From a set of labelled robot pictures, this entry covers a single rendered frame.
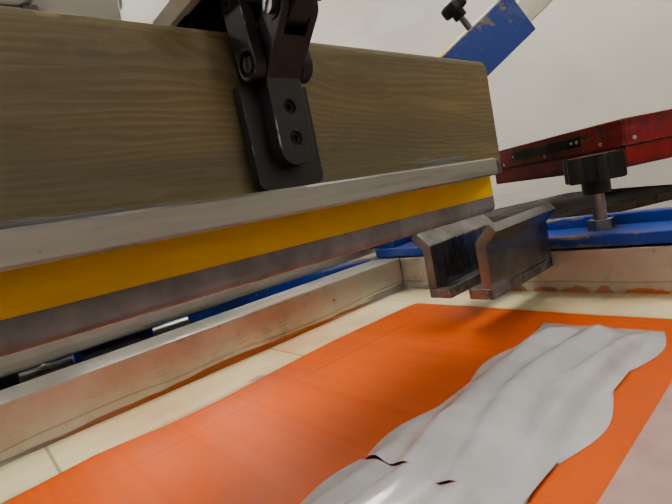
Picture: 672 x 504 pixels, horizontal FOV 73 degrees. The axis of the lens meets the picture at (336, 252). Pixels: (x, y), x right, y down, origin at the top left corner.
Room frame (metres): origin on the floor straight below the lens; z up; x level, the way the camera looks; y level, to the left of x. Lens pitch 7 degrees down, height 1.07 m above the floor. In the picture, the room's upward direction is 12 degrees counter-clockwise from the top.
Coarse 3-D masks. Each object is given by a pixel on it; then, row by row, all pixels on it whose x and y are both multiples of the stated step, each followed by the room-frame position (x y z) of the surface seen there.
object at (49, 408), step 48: (336, 288) 0.43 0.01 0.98; (384, 288) 0.47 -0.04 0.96; (528, 288) 0.38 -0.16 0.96; (576, 288) 0.35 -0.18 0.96; (624, 288) 0.33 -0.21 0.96; (192, 336) 0.33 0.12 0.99; (240, 336) 0.36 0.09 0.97; (288, 336) 0.38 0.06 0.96; (48, 384) 0.27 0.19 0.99; (96, 384) 0.29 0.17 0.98; (144, 384) 0.30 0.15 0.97; (0, 432) 0.25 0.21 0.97; (48, 432) 0.27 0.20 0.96
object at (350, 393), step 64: (384, 320) 0.38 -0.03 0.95; (448, 320) 0.35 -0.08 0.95; (512, 320) 0.32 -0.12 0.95; (576, 320) 0.29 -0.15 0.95; (640, 320) 0.27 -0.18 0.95; (256, 384) 0.29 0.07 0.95; (320, 384) 0.27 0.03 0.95; (384, 384) 0.25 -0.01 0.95; (448, 384) 0.24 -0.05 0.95; (640, 384) 0.20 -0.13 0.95; (640, 448) 0.15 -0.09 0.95
